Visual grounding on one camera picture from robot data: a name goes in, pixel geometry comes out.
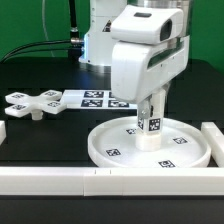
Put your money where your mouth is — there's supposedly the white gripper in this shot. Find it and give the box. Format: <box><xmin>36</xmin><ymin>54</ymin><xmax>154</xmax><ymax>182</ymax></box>
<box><xmin>111</xmin><ymin>37</ymin><xmax>189</xmax><ymax>129</ymax></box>

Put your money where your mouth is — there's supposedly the white round table top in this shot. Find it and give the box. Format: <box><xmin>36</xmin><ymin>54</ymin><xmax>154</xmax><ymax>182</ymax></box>
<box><xmin>88</xmin><ymin>116</ymin><xmax>211</xmax><ymax>168</ymax></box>

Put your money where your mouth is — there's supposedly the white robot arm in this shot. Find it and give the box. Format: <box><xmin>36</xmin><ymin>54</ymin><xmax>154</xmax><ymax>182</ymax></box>
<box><xmin>80</xmin><ymin>0</ymin><xmax>191</xmax><ymax>132</ymax></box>

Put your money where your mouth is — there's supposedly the white right fence bar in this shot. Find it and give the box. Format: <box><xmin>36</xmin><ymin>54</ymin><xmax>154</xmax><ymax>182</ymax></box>
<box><xmin>201</xmin><ymin>122</ymin><xmax>224</xmax><ymax>168</ymax></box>

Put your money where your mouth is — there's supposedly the white fence bar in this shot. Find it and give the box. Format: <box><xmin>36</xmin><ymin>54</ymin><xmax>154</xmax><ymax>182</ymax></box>
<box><xmin>201</xmin><ymin>122</ymin><xmax>224</xmax><ymax>168</ymax></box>
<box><xmin>0</xmin><ymin>121</ymin><xmax>6</xmax><ymax>145</ymax></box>
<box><xmin>0</xmin><ymin>167</ymin><xmax>224</xmax><ymax>196</ymax></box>

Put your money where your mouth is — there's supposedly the white marker tag sheet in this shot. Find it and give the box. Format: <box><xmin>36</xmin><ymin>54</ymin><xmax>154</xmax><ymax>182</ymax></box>
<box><xmin>60</xmin><ymin>90</ymin><xmax>137</xmax><ymax>110</ymax></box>

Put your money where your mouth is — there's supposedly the white cross-shaped table base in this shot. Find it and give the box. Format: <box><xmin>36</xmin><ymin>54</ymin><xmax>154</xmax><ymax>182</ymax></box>
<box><xmin>5</xmin><ymin>90</ymin><xmax>67</xmax><ymax>121</ymax></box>

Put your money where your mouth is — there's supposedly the white left fence bar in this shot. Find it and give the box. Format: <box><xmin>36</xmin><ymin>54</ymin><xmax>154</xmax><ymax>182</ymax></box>
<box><xmin>0</xmin><ymin>121</ymin><xmax>6</xmax><ymax>145</ymax></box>

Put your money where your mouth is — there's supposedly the white front fence bar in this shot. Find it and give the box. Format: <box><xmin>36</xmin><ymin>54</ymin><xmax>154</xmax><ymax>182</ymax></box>
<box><xmin>0</xmin><ymin>167</ymin><xmax>224</xmax><ymax>196</ymax></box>

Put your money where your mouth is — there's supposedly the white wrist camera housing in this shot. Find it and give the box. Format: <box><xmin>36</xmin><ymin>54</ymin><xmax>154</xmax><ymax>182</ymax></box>
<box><xmin>111</xmin><ymin>5</ymin><xmax>184</xmax><ymax>45</ymax></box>

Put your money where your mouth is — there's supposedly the black vertical cable connector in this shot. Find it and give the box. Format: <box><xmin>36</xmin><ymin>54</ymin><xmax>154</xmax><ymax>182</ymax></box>
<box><xmin>68</xmin><ymin>0</ymin><xmax>79</xmax><ymax>38</ymax></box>

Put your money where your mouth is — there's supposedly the thin white cable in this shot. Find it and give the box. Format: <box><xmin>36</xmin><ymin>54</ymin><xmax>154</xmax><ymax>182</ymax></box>
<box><xmin>41</xmin><ymin>0</ymin><xmax>56</xmax><ymax>58</ymax></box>

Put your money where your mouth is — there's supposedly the black cable pair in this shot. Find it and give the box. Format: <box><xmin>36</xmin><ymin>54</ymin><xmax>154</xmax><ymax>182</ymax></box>
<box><xmin>0</xmin><ymin>39</ymin><xmax>84</xmax><ymax>64</ymax></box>

